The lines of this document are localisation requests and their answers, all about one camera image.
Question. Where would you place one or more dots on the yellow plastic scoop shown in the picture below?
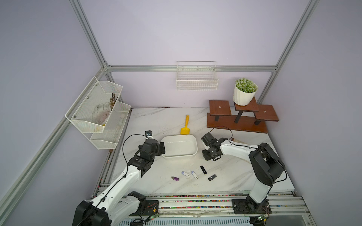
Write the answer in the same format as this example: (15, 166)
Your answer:
(185, 130)

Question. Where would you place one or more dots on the white potted green plant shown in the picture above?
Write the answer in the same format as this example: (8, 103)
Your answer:
(244, 91)

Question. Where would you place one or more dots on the glossy black usb drive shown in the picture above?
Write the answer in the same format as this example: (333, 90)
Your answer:
(203, 170)

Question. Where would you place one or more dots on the black swivel usb drive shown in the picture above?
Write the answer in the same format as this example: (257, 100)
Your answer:
(212, 177)

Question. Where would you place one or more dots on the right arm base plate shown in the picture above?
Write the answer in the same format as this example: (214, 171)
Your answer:
(245, 206)

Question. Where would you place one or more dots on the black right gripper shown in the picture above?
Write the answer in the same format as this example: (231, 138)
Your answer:
(206, 156)

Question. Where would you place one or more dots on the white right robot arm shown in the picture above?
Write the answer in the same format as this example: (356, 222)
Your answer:
(266, 164)

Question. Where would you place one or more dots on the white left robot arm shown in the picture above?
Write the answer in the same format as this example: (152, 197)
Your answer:
(114, 204)

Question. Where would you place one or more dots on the clear plastic bag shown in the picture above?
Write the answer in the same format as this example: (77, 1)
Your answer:
(101, 113)

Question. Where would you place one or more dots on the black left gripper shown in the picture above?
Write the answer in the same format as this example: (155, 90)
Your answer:
(158, 151)

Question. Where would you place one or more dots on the white plastic storage box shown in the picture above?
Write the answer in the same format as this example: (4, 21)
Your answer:
(179, 146)

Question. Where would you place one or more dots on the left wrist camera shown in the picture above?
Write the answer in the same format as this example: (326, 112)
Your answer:
(148, 134)

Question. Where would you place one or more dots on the white blue usb drive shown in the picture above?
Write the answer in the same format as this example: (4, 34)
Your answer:
(194, 175)
(186, 174)

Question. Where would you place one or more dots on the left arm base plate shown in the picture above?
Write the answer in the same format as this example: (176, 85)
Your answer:
(147, 208)

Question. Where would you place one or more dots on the white wire wall basket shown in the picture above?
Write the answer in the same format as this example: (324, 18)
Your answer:
(196, 75)

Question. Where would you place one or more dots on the white mesh two-tier shelf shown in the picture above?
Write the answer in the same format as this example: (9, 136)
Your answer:
(80, 114)

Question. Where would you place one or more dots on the brown wooden display stand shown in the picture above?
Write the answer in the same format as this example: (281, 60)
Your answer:
(249, 118)

